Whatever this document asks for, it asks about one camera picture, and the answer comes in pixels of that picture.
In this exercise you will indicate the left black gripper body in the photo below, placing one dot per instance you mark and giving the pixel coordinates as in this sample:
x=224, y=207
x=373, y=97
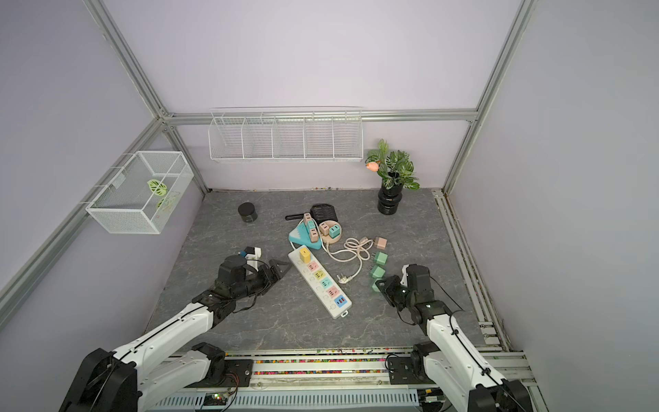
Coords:
x=254, y=283

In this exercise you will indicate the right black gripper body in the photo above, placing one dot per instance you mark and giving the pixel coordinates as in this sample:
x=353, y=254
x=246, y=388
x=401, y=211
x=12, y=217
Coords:
x=405, y=299

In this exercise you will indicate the green plug adapter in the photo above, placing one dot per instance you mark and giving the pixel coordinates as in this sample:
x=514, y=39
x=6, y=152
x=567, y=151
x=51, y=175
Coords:
x=377, y=272
x=378, y=286
x=380, y=258

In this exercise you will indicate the teal triangular power socket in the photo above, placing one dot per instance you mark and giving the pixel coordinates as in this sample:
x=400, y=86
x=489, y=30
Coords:
x=300, y=236

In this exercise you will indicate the pink beige plug adapter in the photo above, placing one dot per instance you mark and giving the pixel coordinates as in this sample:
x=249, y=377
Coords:
x=380, y=243

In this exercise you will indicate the long white power strip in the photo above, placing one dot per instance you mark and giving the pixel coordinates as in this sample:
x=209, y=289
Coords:
x=323, y=285

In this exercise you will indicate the yellow plug adapter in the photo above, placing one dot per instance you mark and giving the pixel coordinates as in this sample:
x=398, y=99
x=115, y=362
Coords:
x=305, y=255

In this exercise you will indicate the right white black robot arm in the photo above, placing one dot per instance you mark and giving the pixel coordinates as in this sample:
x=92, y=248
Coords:
x=447, y=359

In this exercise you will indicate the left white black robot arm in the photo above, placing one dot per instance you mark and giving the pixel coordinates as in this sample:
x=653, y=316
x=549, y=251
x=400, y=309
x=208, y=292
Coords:
x=139, y=374

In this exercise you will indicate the round beige power socket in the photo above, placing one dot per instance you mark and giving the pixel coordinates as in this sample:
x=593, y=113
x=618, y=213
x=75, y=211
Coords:
x=330, y=231

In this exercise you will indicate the small black round jar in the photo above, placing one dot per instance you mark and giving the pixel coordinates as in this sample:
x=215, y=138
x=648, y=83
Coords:
x=247, y=212

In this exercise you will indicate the black ribbed vase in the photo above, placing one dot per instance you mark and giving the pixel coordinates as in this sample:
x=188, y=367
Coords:
x=389, y=198

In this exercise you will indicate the green leaf in basket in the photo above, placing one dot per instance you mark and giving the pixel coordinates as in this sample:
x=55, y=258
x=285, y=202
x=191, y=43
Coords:
x=163, y=198

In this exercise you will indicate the green artificial plant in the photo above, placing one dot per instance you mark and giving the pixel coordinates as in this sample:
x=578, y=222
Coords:
x=394, y=167

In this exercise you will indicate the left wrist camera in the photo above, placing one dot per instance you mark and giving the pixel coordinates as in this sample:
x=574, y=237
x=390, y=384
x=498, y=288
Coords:
x=253, y=253

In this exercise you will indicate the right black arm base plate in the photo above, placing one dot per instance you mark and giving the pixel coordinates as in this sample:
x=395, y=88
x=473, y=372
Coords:
x=401, y=371

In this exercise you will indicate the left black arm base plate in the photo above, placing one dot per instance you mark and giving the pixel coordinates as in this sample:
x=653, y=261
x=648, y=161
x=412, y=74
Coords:
x=231, y=373

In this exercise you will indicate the white slotted cable duct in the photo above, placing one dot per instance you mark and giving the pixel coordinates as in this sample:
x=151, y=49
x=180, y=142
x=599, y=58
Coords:
x=334, y=400

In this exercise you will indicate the white wire basket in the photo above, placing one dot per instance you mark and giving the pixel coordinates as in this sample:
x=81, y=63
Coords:
x=123, y=207

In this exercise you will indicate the long white wire shelf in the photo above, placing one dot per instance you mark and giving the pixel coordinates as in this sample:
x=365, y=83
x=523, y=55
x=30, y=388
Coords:
x=286, y=133

